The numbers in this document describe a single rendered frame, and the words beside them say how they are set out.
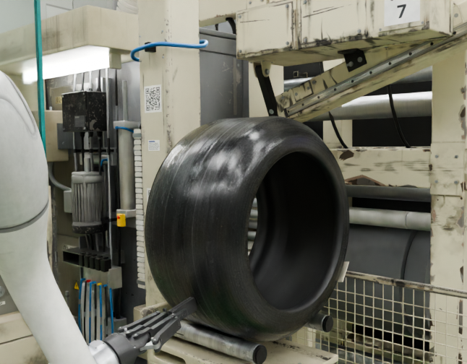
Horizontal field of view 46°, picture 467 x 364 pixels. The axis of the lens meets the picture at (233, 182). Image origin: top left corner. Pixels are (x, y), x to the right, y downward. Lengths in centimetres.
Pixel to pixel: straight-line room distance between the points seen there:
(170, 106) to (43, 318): 85
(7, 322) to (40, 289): 88
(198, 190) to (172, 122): 38
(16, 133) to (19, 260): 20
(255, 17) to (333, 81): 29
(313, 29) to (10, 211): 106
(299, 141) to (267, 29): 44
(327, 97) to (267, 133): 43
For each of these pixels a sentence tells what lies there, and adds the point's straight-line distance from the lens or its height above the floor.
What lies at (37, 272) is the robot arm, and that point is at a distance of 79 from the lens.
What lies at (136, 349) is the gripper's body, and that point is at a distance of 114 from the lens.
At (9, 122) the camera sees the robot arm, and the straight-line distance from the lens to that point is 62.
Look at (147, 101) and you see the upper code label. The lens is 159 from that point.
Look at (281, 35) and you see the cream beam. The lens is 160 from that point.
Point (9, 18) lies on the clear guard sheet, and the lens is 170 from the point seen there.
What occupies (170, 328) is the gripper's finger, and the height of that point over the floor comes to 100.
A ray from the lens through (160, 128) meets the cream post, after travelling 154.
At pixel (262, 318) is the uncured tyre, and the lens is 128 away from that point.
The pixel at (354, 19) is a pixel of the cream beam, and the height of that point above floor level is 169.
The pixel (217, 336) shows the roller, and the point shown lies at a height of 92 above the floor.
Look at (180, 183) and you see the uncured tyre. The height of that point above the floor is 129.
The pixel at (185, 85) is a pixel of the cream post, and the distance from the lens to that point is 157.
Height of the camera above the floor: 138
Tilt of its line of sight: 4 degrees down
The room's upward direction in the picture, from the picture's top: 1 degrees counter-clockwise
